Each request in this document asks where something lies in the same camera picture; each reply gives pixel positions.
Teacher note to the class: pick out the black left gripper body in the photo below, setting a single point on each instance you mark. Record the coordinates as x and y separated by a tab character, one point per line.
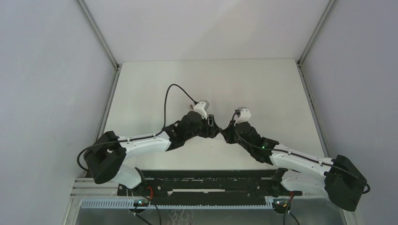
202	130

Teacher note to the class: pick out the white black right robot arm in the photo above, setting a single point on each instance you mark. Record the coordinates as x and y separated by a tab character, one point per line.
336	179

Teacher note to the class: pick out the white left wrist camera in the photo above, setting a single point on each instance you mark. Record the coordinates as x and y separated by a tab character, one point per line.
201	108

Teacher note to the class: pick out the front aluminium rail assembly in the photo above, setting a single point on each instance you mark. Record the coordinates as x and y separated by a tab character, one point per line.
92	203

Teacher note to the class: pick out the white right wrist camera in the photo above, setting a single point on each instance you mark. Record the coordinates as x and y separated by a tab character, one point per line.
243	115

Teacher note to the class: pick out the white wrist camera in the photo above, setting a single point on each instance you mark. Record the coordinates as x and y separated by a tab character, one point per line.
243	115
201	108

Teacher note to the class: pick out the aluminium frame rail right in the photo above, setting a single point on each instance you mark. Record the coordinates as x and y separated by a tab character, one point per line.
305	79

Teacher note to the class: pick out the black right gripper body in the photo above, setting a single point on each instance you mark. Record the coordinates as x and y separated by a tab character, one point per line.
232	138

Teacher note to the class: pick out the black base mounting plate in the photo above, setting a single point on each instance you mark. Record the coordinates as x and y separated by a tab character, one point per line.
218	188

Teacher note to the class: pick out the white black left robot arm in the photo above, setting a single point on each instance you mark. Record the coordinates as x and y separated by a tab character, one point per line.
106	158

